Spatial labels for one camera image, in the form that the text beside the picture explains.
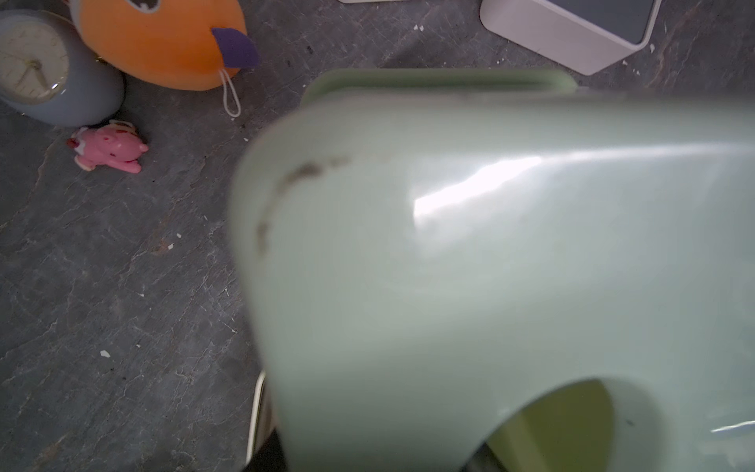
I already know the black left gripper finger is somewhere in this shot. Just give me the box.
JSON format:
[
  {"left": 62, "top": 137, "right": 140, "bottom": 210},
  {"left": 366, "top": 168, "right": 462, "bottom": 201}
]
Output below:
[{"left": 243, "top": 430, "right": 288, "bottom": 472}]

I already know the mint green tissue box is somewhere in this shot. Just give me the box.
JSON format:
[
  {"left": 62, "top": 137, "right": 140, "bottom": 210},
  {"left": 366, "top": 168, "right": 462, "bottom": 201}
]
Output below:
[{"left": 229, "top": 88, "right": 754, "bottom": 471}]

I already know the white tissue box grey lid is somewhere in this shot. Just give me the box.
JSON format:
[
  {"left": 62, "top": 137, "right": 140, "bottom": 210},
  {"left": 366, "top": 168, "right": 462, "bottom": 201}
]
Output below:
[{"left": 480, "top": 0, "right": 661, "bottom": 76}]

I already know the small pink pig toy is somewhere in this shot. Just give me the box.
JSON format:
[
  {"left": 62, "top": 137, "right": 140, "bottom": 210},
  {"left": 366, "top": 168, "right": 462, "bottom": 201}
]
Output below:
[{"left": 67, "top": 120, "right": 149, "bottom": 174}]

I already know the orange plush fish toy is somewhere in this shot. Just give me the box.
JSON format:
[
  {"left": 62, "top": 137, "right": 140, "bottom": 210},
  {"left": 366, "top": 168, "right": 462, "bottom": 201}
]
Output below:
[{"left": 68, "top": 0, "right": 260, "bottom": 119}]

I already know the small grey alarm clock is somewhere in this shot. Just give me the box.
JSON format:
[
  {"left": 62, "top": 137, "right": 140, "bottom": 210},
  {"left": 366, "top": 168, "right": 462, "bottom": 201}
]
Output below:
[{"left": 1, "top": 10, "right": 125, "bottom": 127}]

